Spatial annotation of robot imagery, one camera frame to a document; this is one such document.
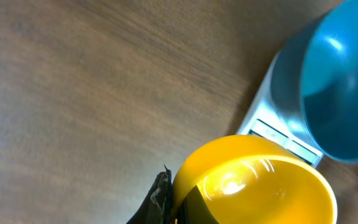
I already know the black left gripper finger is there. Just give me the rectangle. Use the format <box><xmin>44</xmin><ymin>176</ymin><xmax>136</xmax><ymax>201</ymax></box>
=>
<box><xmin>127</xmin><ymin>166</ymin><xmax>172</xmax><ymax>224</ymax></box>

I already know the yellow plastic scoop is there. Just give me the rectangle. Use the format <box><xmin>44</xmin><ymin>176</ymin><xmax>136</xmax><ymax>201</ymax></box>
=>
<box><xmin>172</xmin><ymin>135</ymin><xmax>338</xmax><ymax>224</ymax></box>

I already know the blue bowl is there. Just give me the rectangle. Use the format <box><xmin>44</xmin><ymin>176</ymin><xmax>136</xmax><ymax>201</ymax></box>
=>
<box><xmin>270</xmin><ymin>0</ymin><xmax>358</xmax><ymax>164</ymax></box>

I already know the white digital kitchen scale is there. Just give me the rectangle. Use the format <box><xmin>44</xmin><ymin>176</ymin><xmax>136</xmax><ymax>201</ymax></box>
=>
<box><xmin>236</xmin><ymin>55</ymin><xmax>323</xmax><ymax>168</ymax></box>

